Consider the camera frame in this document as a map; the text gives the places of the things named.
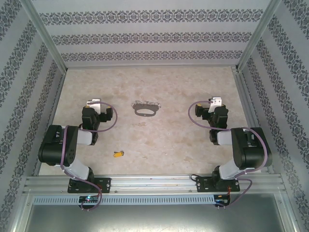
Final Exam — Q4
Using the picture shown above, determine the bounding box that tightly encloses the grey metal keyring holder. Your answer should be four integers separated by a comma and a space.
131, 100, 161, 116

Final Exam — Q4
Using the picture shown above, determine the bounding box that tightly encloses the left circuit board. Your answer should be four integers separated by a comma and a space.
79, 195, 98, 203

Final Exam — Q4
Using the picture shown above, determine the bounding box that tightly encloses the circuit board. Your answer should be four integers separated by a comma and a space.
79, 195, 98, 203
214, 194, 231, 206

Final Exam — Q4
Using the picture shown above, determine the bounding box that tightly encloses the right circuit board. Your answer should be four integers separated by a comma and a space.
214, 194, 231, 206

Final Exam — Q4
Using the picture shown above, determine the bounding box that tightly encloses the grey metal sheet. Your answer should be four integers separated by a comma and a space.
24, 204, 294, 232

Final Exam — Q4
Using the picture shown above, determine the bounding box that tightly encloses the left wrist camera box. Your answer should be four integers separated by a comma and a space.
86, 98, 102, 114

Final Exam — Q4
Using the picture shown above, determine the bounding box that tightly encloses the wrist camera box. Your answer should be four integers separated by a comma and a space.
86, 98, 102, 114
209, 96, 223, 113

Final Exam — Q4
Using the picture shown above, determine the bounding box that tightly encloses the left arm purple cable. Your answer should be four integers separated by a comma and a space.
60, 101, 119, 211

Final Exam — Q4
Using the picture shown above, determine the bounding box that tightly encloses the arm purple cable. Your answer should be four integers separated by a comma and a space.
188, 100, 272, 208
60, 101, 119, 211

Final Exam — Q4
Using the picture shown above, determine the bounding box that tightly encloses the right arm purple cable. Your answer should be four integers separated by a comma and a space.
188, 100, 272, 208

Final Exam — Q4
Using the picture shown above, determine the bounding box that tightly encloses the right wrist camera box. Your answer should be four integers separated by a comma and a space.
209, 96, 223, 113

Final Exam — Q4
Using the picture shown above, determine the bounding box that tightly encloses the left aluminium side rail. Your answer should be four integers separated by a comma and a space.
32, 69, 68, 176

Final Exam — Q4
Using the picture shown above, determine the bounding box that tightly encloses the aluminium side rail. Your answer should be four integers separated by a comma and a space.
233, 67, 272, 174
32, 69, 68, 176

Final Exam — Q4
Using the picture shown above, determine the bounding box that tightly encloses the right aluminium side rail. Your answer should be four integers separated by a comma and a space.
233, 67, 272, 174

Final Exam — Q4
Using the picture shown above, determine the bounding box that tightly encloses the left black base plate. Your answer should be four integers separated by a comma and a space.
67, 177, 112, 194

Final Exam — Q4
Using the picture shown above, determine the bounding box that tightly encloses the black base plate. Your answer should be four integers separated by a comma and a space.
67, 177, 112, 194
195, 175, 241, 193

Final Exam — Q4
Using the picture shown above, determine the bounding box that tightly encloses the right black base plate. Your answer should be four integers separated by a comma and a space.
195, 175, 241, 193

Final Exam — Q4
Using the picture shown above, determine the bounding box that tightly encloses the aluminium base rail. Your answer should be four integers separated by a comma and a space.
23, 175, 284, 194

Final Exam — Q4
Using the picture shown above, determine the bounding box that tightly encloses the left aluminium corner post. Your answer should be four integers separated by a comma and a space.
25, 0, 68, 71

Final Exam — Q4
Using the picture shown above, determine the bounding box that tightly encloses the aluminium corner post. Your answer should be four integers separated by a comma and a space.
25, 0, 68, 71
236, 0, 283, 71

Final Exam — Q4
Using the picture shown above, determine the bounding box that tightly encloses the slotted grey cable duct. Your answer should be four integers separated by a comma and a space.
32, 194, 215, 205

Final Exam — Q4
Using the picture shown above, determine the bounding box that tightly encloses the right aluminium corner post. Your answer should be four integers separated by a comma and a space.
236, 0, 283, 71

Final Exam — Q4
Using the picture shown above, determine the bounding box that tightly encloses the aluminium lower frame bar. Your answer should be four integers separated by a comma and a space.
9, 190, 32, 232
277, 193, 302, 232

